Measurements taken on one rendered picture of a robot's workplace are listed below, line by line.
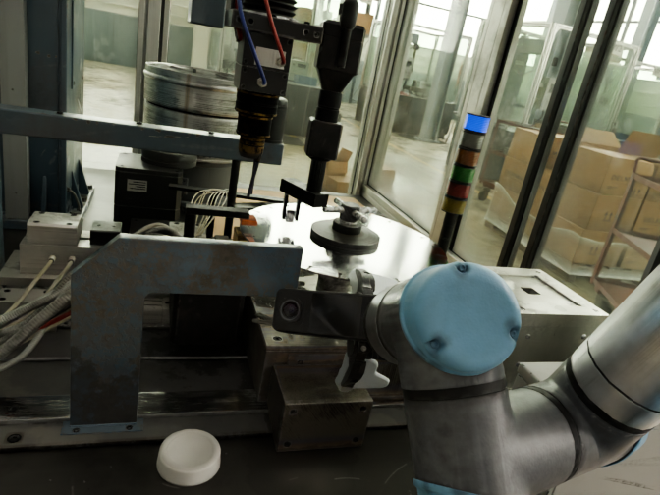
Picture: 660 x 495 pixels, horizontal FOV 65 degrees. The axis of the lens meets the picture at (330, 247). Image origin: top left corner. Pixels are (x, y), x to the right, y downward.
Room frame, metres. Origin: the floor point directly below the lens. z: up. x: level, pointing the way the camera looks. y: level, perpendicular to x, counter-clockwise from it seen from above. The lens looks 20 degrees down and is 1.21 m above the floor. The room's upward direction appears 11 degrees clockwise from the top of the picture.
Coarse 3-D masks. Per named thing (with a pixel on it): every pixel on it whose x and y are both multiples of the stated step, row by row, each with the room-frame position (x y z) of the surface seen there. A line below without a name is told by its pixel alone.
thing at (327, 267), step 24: (264, 216) 0.80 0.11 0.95; (312, 216) 0.85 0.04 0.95; (336, 216) 0.88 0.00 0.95; (264, 240) 0.69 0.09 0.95; (288, 240) 0.71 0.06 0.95; (312, 240) 0.73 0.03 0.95; (384, 240) 0.80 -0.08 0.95; (408, 240) 0.82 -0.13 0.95; (312, 264) 0.64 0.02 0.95; (336, 264) 0.65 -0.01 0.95; (360, 264) 0.67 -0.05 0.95; (384, 264) 0.69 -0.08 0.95; (408, 264) 0.71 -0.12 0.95; (432, 264) 0.73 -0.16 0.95
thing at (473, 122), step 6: (468, 114) 0.99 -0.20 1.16; (474, 114) 0.99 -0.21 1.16; (468, 120) 0.99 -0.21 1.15; (474, 120) 0.98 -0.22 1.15; (480, 120) 0.98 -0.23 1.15; (486, 120) 0.98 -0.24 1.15; (468, 126) 0.99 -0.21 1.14; (474, 126) 0.98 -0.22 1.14; (480, 126) 0.98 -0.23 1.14; (486, 126) 0.99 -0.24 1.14; (480, 132) 0.98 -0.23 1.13
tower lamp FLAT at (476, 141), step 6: (462, 132) 1.00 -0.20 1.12; (468, 132) 0.98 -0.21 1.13; (474, 132) 1.00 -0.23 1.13; (462, 138) 0.99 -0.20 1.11; (468, 138) 0.98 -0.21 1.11; (474, 138) 0.98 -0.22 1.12; (480, 138) 0.98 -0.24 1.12; (462, 144) 0.99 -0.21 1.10; (468, 144) 0.98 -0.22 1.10; (474, 144) 0.98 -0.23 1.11; (480, 144) 0.99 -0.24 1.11
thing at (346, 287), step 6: (318, 276) 0.77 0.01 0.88; (324, 276) 0.75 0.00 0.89; (318, 282) 0.76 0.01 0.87; (324, 282) 0.75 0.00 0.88; (330, 282) 0.75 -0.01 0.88; (336, 282) 0.75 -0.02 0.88; (342, 282) 0.75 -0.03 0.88; (348, 282) 0.75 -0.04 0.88; (318, 288) 0.76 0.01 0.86; (324, 288) 0.75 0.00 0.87; (330, 288) 0.75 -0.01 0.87; (336, 288) 0.75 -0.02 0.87; (342, 288) 0.75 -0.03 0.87; (348, 288) 0.75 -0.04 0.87
